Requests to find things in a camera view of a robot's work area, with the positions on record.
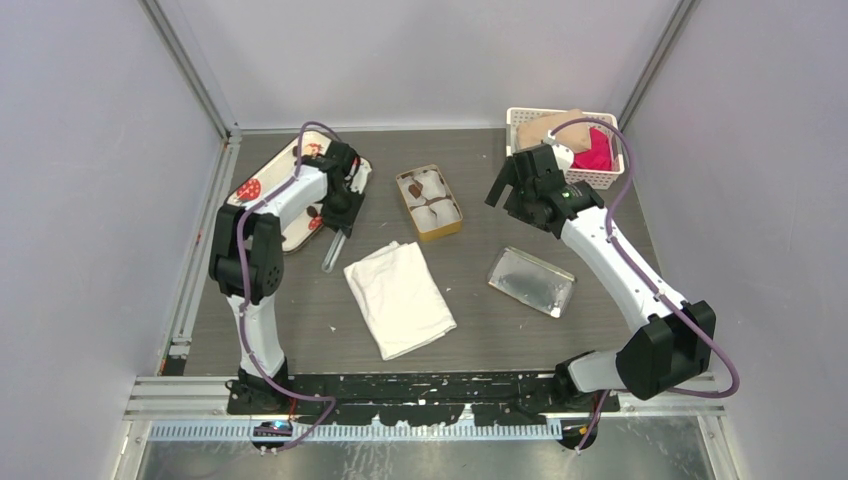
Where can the pink cloth in basket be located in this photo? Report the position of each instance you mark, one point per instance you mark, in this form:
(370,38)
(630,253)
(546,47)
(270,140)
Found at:
(599,156)

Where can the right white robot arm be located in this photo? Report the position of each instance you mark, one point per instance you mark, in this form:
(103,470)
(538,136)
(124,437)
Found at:
(669,334)

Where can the white folded cloth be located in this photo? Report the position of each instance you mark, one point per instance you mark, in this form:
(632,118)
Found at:
(399,300)

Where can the metal tongs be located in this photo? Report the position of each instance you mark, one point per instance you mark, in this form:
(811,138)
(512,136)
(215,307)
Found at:
(333,252)

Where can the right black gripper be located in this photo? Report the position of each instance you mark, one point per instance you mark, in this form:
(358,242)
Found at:
(513,205)

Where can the white paper cup liner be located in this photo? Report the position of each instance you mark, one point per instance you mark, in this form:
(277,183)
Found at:
(445,211)
(431,184)
(424,218)
(410,202)

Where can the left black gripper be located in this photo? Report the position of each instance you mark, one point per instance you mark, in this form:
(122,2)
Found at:
(346,220)

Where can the chocolate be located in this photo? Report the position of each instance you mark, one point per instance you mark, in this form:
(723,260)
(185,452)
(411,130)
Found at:
(415,191)

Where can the gold chocolate tin box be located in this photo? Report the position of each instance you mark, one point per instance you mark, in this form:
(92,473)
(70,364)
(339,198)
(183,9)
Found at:
(439,232)

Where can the strawberry pattern tray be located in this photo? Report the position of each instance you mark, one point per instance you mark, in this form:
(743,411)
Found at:
(288,189)

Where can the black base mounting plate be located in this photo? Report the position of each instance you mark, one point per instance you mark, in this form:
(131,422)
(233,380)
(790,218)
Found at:
(418,399)

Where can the white plastic basket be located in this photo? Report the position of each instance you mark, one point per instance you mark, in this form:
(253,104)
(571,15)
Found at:
(528,126)

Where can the silver tin lid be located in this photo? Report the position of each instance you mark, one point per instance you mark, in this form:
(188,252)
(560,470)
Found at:
(532,281)

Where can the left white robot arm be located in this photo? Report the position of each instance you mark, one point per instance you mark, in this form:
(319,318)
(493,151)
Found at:
(247,258)

